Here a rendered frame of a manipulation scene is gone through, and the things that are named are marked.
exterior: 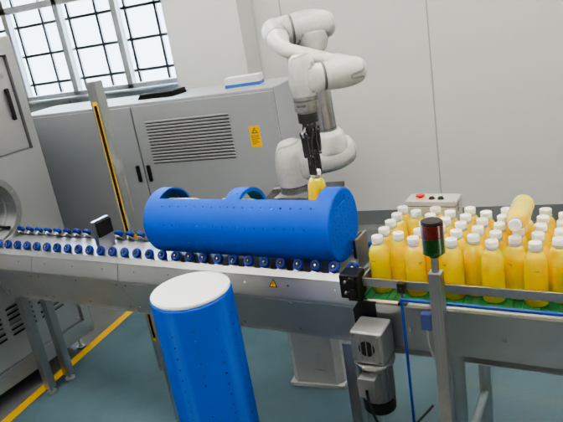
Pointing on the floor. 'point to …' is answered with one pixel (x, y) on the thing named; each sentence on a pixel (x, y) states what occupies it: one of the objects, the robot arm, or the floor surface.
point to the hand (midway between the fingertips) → (314, 164)
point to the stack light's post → (436, 288)
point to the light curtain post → (98, 100)
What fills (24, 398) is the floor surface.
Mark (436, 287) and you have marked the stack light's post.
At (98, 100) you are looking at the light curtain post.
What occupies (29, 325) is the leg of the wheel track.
